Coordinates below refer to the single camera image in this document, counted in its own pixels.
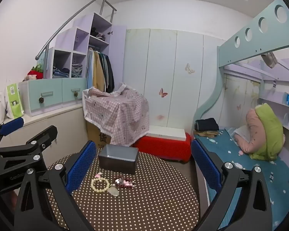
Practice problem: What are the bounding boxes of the grey metal handrail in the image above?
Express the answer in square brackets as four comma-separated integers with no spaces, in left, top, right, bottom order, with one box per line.
[35,0,117,79]

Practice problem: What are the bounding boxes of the tan folded clothes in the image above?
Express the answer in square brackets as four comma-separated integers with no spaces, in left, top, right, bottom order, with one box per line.
[193,130,219,139]

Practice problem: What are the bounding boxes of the teal drawer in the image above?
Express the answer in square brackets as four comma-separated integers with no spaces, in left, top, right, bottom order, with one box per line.
[62,77,87,104]
[19,78,63,116]

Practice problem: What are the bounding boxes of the dark folded clothes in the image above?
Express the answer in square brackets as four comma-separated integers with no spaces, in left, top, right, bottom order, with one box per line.
[195,118,219,132]

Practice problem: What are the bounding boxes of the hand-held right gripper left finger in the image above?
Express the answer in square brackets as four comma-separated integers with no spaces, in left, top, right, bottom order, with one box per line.
[14,140,97,231]

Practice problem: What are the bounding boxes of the folded blue jeans stack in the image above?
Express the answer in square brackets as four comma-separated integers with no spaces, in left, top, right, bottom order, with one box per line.
[52,67,70,79]

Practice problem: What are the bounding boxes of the dark clothes pile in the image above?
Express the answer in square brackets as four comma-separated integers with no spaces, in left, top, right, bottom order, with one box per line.
[90,26,104,37]

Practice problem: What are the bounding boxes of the blue printed bedsheet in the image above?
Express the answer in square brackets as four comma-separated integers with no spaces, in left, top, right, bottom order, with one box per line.
[194,125,289,231]

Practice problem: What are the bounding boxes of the teal bunk bed frame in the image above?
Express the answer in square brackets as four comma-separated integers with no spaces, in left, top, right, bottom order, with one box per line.
[193,0,289,140]

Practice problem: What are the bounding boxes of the red stool with white lid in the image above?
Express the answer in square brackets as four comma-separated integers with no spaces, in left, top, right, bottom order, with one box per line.
[132,125,192,163]

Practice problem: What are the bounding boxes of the white pillow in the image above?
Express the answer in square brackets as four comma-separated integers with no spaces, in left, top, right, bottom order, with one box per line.
[232,125,251,142]

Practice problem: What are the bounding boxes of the pink checkered cloth cover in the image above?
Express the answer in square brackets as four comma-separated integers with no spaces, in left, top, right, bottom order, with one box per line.
[82,82,150,147]

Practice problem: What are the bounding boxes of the green white paper bag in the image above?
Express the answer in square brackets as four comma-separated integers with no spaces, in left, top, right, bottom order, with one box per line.
[5,83,24,119]

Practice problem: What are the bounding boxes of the brown polka dot tablecloth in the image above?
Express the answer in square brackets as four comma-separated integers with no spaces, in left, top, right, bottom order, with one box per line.
[45,151,200,231]

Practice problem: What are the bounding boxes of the grey hanging pouch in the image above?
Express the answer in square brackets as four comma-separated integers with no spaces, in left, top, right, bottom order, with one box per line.
[260,51,278,68]

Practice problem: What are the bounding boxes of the cardboard box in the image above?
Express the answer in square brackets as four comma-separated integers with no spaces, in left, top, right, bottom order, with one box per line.
[87,121,112,150]

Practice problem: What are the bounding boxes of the purple stair shelf unit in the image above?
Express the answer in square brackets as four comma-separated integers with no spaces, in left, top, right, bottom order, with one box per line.
[45,13,128,92]

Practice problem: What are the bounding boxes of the red plush toy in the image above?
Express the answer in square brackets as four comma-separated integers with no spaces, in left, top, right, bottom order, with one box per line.
[26,64,44,80]

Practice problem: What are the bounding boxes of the cream low cabinet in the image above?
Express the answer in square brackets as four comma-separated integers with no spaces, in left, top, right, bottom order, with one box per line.
[0,102,89,171]

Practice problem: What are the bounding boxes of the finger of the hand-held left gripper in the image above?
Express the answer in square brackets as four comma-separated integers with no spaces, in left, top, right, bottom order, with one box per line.
[0,117,24,150]
[0,125,58,175]

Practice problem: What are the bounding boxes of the pale green wardrobe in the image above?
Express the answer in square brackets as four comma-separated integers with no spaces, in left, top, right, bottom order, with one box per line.
[124,28,228,135]

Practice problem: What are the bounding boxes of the grey metal box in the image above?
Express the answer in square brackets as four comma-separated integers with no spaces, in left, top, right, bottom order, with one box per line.
[98,145,139,175]

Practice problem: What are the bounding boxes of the green pink quilt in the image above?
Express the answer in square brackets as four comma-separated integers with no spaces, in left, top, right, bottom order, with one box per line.
[234,103,286,161]

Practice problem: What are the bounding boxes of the folded striped clothes stack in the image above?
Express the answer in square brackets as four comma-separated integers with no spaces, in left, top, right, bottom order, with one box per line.
[71,64,83,78]

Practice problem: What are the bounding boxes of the dark red bead bracelet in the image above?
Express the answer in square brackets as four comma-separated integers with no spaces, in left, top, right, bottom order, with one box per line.
[114,177,136,188]

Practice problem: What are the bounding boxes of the cream bead bracelet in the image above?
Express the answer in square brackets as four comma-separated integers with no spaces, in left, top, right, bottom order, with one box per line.
[91,177,110,193]

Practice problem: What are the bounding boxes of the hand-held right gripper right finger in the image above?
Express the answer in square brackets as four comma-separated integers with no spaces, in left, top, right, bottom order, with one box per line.
[191,139,272,231]

